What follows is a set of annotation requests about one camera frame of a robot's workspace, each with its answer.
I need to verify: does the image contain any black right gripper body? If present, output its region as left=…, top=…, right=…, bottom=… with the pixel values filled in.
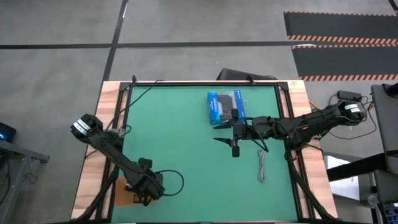
left=231, top=108, right=254, bottom=159

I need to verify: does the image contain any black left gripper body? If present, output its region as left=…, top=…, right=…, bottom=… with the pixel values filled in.
left=132, top=172, right=165, bottom=207

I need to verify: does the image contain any blue retail box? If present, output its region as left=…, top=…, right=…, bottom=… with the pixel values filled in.
left=206, top=90, right=248, bottom=126

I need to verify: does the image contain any orange plastic bin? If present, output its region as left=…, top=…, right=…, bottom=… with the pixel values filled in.
left=114, top=177, right=157, bottom=208

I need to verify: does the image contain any green table mat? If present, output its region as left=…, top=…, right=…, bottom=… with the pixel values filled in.
left=111, top=84, right=300, bottom=222

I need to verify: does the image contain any black computer box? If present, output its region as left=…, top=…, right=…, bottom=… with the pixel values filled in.
left=215, top=67, right=278, bottom=82

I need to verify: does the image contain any wooden worktable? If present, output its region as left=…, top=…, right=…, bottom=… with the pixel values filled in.
left=70, top=80, right=339, bottom=220

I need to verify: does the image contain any black power adapter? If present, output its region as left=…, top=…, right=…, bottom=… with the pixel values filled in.
left=336, top=90, right=363, bottom=101

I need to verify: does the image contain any black hazard-striped floor mat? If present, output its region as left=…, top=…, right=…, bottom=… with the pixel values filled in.
left=283, top=11, right=398, bottom=45
left=291, top=44, right=398, bottom=82

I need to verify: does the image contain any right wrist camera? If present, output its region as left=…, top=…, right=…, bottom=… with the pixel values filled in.
left=233, top=122, right=248, bottom=140

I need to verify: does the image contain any grey braided USB-C cable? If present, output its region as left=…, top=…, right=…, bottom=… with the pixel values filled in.
left=257, top=148, right=267, bottom=184

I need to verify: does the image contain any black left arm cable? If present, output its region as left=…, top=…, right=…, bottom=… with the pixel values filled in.
left=154, top=169, right=185, bottom=198

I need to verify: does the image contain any black thin cable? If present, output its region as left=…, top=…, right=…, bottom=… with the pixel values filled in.
left=106, top=74, right=164, bottom=132

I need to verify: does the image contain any black aluminium table frame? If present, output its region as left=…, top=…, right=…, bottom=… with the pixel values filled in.
left=73, top=74, right=337, bottom=223

